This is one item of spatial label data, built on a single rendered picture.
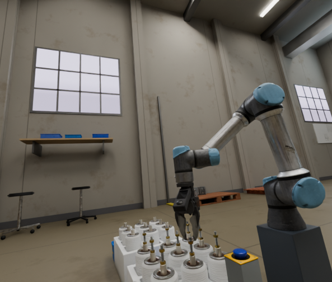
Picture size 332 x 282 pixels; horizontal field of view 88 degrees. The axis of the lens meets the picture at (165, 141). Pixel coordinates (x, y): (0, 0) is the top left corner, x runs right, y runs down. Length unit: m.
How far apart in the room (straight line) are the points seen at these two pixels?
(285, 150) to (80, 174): 3.75
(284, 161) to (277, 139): 0.09
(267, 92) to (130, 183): 3.61
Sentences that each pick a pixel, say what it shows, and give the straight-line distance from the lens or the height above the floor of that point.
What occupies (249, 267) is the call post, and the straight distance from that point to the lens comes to 0.66.
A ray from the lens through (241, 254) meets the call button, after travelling 0.65.
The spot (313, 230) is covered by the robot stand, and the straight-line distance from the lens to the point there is 1.05.
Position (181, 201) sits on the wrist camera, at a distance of 0.64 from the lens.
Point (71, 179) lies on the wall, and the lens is 4.11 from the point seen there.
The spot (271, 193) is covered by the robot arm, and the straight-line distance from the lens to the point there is 0.97.
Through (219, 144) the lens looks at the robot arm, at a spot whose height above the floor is 0.71.
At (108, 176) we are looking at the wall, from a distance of 4.07.
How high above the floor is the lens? 0.56
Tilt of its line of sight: 13 degrees up
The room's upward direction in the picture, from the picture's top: 6 degrees counter-clockwise
